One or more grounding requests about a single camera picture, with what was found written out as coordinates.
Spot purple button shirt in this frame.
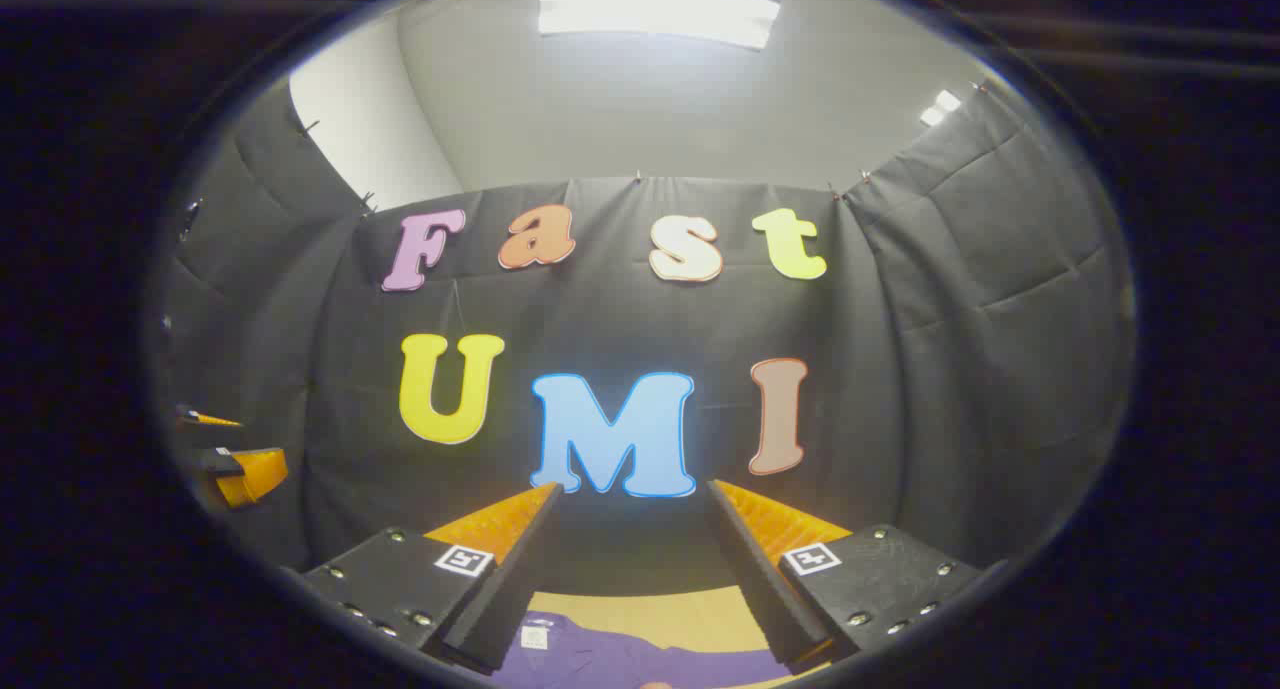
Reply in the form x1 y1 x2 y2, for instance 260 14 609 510
490 611 791 689

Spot black backdrop cloth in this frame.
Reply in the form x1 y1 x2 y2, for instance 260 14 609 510
160 74 1136 600

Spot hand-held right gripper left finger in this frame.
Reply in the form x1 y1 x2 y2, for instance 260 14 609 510
283 482 564 675

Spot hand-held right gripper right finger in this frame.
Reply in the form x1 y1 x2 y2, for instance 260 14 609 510
705 479 986 675

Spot large ceiling light panel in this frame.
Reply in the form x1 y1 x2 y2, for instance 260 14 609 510
538 0 781 50

